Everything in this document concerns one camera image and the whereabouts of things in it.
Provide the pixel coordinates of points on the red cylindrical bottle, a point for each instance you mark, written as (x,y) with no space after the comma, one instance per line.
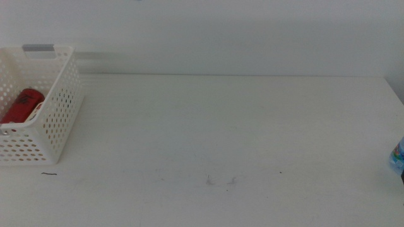
(22,105)

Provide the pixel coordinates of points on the clear water bottle blue cap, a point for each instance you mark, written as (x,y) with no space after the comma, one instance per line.
(397,156)

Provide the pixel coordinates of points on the white perforated plastic basket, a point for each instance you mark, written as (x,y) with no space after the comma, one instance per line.
(60,110)

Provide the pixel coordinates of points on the thin black thread piece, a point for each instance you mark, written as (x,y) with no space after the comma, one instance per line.
(49,173)

